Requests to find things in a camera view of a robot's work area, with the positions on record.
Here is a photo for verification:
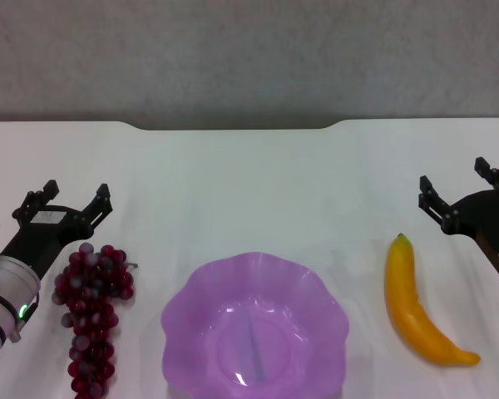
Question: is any yellow banana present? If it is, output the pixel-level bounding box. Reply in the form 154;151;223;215
383;233;482;368

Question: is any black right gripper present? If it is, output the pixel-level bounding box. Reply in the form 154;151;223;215
417;156;499;259

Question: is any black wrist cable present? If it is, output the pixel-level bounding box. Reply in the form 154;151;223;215
12;290;41;336

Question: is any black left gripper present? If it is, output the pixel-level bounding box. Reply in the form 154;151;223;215
0;180;112;278

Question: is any dark red grape bunch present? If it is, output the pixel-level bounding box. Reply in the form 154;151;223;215
52;243;141;399

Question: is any purple translucent wavy plate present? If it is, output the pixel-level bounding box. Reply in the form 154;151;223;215
161;250;351;399

